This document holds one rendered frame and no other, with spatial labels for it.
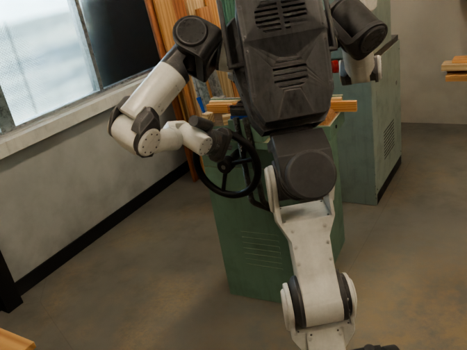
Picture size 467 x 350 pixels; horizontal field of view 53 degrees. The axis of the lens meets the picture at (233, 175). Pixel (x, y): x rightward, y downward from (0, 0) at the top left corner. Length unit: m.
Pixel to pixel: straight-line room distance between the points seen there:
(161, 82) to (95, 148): 1.97
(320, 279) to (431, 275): 1.23
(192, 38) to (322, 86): 0.34
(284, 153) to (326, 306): 0.44
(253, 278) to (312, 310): 1.02
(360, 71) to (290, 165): 0.52
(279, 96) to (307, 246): 0.41
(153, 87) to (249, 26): 0.29
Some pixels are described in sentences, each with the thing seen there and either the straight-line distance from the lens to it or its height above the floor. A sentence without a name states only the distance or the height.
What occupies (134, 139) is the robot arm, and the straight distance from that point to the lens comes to 1.21.
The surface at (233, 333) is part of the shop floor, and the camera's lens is 2.23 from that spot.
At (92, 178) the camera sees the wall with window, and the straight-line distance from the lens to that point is 3.16.
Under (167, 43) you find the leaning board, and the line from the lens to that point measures 3.44.
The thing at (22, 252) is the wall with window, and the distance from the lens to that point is 2.93.
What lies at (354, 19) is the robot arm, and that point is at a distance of 1.32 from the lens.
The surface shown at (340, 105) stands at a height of 0.93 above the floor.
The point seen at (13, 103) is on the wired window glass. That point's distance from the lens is 2.90.
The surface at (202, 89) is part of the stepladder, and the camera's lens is 2.86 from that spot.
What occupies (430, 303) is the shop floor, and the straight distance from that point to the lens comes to 2.33.
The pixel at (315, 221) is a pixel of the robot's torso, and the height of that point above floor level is 0.84.
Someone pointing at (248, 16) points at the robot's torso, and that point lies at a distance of 1.14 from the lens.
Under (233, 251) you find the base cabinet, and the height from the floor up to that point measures 0.27.
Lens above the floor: 1.51
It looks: 24 degrees down
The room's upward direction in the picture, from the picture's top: 10 degrees counter-clockwise
